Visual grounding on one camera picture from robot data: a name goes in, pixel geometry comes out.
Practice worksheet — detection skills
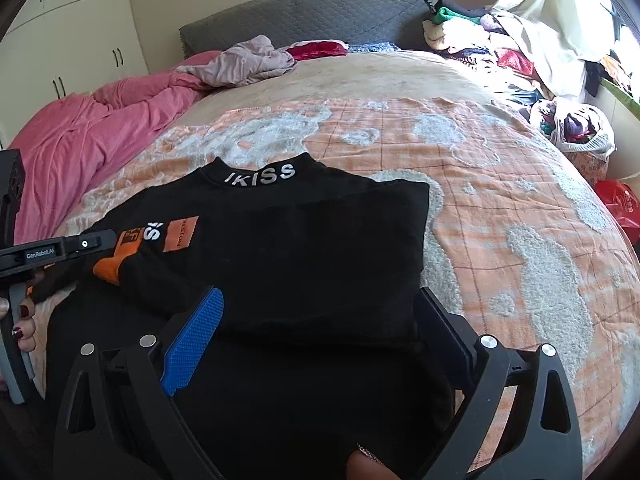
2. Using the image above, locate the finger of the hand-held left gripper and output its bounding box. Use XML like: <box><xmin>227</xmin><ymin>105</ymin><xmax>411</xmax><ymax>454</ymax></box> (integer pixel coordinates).
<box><xmin>64</xmin><ymin>229</ymin><xmax>118</xmax><ymax>261</ymax></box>

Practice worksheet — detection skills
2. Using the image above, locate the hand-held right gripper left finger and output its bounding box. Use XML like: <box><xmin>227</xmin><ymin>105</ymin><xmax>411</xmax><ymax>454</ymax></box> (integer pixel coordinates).
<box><xmin>52</xmin><ymin>287</ymin><xmax>226</xmax><ymax>480</ymax></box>

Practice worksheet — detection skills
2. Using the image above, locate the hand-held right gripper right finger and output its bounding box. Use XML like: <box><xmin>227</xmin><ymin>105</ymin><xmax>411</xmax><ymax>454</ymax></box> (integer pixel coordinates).
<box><xmin>412</xmin><ymin>286</ymin><xmax>583</xmax><ymax>480</ymax></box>

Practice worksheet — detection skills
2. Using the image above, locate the black sweater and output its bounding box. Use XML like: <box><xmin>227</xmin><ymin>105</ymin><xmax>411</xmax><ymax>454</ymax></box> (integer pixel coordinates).
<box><xmin>30</xmin><ymin>155</ymin><xmax>456</xmax><ymax>480</ymax></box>

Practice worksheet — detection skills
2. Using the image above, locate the pile of mixed clothes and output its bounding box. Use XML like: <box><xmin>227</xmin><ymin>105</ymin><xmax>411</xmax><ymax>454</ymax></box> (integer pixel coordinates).
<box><xmin>422</xmin><ymin>0</ymin><xmax>640</xmax><ymax>106</ymax></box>

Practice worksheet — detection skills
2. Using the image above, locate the person's left hand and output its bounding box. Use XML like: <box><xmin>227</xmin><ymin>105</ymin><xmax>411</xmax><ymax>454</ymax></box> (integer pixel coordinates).
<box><xmin>0</xmin><ymin>296</ymin><xmax>37</xmax><ymax>358</ymax></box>

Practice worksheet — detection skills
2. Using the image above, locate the pink duvet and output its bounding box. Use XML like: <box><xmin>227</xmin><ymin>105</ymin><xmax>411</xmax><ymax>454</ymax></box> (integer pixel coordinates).
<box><xmin>10</xmin><ymin>50</ymin><xmax>223</xmax><ymax>246</ymax></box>

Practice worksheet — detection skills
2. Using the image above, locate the orange and white fleece blanket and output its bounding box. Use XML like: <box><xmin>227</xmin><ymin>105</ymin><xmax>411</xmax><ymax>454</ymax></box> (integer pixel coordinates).
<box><xmin>45</xmin><ymin>92</ymin><xmax>640</xmax><ymax>480</ymax></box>

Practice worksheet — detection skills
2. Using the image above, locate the white wardrobe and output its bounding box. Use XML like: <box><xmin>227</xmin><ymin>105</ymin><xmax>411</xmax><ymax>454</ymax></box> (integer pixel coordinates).
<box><xmin>0</xmin><ymin>0</ymin><xmax>151</xmax><ymax>151</ymax></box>

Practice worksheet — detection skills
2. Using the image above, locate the red plastic bag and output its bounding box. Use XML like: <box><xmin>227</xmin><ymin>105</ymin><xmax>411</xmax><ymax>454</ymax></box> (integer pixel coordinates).
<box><xmin>594</xmin><ymin>179</ymin><xmax>640</xmax><ymax>248</ymax></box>

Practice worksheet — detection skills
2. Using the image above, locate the mauve crumpled garment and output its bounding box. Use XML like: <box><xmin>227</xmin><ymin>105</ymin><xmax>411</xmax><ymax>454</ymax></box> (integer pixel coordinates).
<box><xmin>187</xmin><ymin>35</ymin><xmax>298</xmax><ymax>86</ymax></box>

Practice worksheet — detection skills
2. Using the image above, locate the white laundry basket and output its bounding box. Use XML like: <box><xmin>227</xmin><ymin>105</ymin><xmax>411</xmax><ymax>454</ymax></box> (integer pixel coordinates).
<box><xmin>529</xmin><ymin>96</ymin><xmax>617</xmax><ymax>161</ymax></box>

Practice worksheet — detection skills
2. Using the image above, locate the beige bed sheet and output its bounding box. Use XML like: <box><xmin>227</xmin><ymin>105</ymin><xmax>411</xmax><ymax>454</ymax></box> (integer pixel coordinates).
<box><xmin>170</xmin><ymin>50</ymin><xmax>531</xmax><ymax>126</ymax></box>

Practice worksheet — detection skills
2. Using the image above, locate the blue patterned pillow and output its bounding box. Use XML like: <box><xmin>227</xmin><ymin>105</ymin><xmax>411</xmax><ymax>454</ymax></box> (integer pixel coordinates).
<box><xmin>347</xmin><ymin>41</ymin><xmax>401</xmax><ymax>53</ymax></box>

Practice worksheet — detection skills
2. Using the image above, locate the green panel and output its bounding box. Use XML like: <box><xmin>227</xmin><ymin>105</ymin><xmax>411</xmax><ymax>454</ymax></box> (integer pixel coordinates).
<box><xmin>600</xmin><ymin>77</ymin><xmax>640</xmax><ymax>116</ymax></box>

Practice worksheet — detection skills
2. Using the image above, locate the red cloth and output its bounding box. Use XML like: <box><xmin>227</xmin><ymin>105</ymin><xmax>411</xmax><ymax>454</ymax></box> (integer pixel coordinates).
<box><xmin>287</xmin><ymin>40</ymin><xmax>348</xmax><ymax>61</ymax></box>

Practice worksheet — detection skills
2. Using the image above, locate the grey quilted headboard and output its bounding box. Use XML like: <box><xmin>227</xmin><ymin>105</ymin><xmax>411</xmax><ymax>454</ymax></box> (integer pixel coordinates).
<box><xmin>179</xmin><ymin>0</ymin><xmax>433</xmax><ymax>58</ymax></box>

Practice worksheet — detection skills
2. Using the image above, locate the cream curtain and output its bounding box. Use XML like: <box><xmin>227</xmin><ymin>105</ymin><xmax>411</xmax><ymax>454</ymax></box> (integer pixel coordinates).
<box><xmin>492</xmin><ymin>0</ymin><xmax>640</xmax><ymax>98</ymax></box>

